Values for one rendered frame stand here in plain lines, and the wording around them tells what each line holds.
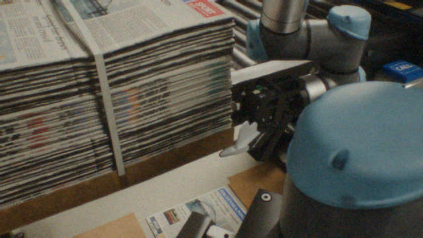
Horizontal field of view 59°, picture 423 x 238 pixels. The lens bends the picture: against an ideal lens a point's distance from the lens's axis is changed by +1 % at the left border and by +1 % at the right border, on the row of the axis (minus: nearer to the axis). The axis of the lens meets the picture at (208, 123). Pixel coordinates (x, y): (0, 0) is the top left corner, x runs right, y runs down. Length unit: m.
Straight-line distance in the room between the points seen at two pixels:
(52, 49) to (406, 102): 0.36
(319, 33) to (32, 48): 0.47
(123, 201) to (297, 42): 1.16
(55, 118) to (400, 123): 0.36
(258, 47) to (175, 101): 0.23
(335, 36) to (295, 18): 0.10
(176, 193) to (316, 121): 1.39
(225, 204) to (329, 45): 1.03
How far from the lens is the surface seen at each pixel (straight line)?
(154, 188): 1.69
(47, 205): 0.55
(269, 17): 0.66
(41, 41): 0.49
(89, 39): 0.46
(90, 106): 0.48
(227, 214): 1.57
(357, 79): 0.80
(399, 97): 0.33
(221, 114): 0.57
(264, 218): 0.51
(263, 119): 0.67
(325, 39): 0.71
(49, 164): 0.51
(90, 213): 1.65
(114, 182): 0.56
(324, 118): 0.30
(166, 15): 0.51
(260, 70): 0.87
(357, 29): 0.72
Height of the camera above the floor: 1.21
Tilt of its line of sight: 36 degrees down
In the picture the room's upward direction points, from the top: straight up
